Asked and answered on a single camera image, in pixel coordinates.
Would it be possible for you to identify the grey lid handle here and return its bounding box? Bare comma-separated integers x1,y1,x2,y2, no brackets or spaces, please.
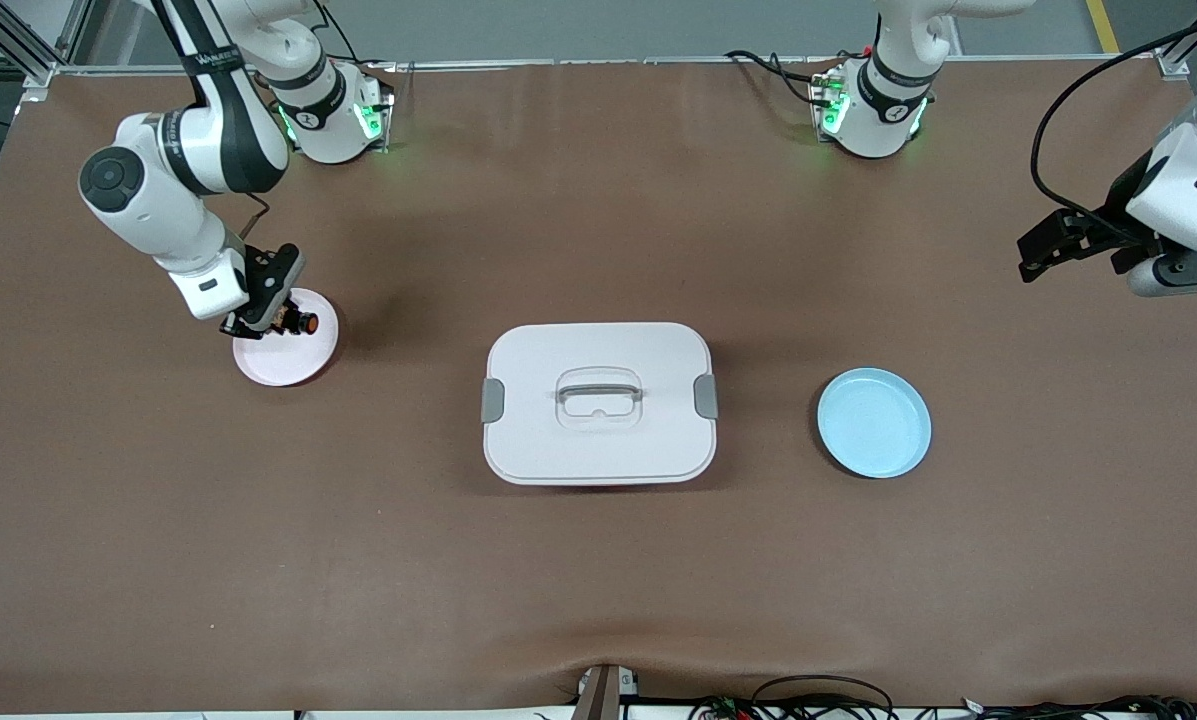
556,378,644,405

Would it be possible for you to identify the metal table bracket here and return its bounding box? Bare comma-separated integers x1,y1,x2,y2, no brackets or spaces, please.
573,663,641,720

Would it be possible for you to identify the black base cable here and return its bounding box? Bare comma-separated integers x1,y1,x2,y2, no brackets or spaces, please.
724,48,864,109

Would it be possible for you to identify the light blue round plate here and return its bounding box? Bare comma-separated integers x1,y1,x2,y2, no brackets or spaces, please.
816,367,933,480

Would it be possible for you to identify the black cable bundle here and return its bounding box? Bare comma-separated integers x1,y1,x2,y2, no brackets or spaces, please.
958,694,1197,720
688,674,897,720

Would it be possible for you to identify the white lidded container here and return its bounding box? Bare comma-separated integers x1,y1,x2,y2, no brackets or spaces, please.
481,321,719,487

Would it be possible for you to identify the aluminium frame post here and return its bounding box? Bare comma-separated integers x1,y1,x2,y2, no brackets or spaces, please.
0,0,94,106
1153,0,1197,81

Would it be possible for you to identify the pink round plate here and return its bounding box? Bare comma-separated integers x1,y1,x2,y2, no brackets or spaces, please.
232,287,340,388

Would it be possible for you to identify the aluminium table edge rail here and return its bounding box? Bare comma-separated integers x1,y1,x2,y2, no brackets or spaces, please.
53,55,1164,77

